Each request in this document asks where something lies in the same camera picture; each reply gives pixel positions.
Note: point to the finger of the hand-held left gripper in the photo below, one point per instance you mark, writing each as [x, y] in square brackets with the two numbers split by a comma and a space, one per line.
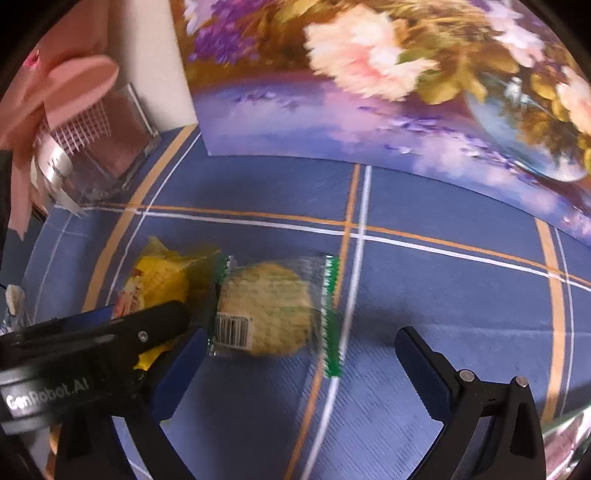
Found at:
[87, 317]
[157, 323]

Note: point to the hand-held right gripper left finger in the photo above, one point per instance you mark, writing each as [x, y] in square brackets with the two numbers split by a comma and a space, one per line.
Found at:
[180, 374]

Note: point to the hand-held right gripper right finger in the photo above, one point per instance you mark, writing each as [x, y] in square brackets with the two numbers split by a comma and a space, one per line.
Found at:
[422, 374]

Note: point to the yellow snack packet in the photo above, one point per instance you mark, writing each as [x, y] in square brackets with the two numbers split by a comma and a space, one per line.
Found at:
[161, 277]

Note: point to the clear round biscuit packet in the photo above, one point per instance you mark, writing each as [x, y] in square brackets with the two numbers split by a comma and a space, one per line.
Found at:
[272, 309]

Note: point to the white tray with green rim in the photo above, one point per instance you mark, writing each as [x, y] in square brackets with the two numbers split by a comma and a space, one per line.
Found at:
[568, 443]

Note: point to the blue plaid tablecloth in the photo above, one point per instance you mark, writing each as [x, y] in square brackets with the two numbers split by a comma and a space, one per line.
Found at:
[438, 300]

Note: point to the clear glass vase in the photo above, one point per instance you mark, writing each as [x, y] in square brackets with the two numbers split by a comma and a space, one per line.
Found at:
[111, 147]

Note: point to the pink flower bouquet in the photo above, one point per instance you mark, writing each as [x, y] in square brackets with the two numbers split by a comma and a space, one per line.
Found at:
[60, 92]

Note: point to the flower painting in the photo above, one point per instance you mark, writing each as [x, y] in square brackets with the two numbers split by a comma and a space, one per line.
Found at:
[369, 92]

